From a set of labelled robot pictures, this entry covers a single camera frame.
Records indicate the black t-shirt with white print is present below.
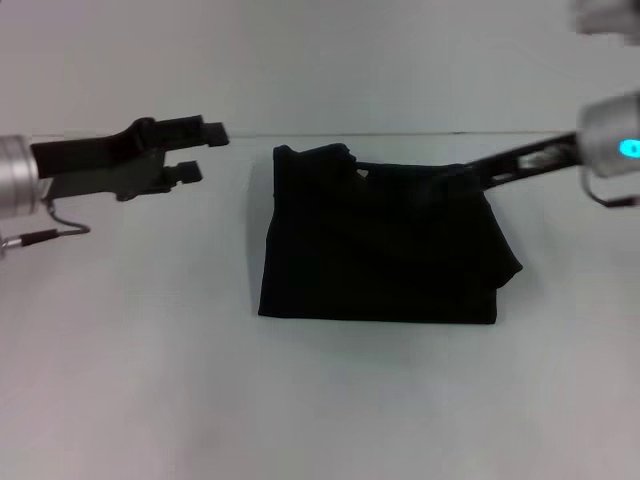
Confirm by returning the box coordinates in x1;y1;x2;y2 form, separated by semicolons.
257;142;525;325

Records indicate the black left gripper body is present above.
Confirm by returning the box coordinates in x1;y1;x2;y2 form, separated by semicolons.
29;114;209;203

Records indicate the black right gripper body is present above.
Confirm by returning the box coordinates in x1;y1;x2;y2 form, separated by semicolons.
462;130;584;194

